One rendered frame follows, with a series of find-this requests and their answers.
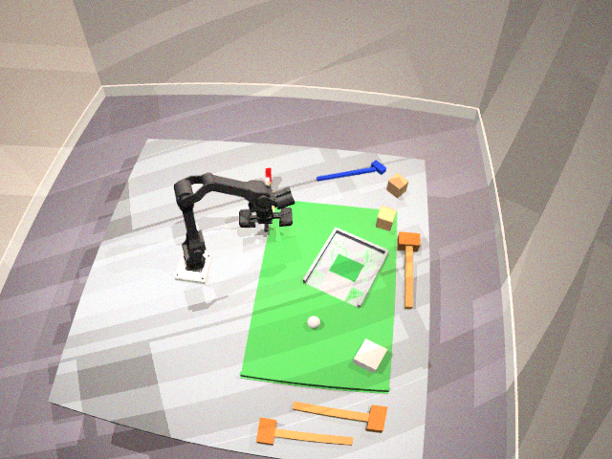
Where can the blue golf putter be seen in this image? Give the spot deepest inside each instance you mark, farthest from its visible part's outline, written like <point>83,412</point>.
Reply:
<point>375,166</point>

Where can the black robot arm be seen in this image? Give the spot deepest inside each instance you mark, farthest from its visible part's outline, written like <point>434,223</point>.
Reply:
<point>260,196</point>

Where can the green flat mat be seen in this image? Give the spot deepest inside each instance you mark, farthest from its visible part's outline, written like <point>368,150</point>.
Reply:
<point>280,342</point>

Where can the tan cube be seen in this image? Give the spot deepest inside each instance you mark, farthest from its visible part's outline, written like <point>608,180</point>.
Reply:
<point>386,218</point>
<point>397,185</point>

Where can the white golf ball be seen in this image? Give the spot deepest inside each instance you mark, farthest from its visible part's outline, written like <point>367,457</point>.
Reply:
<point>313,322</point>

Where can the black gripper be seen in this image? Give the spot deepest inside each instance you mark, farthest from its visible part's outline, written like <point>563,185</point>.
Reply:
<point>247,220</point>

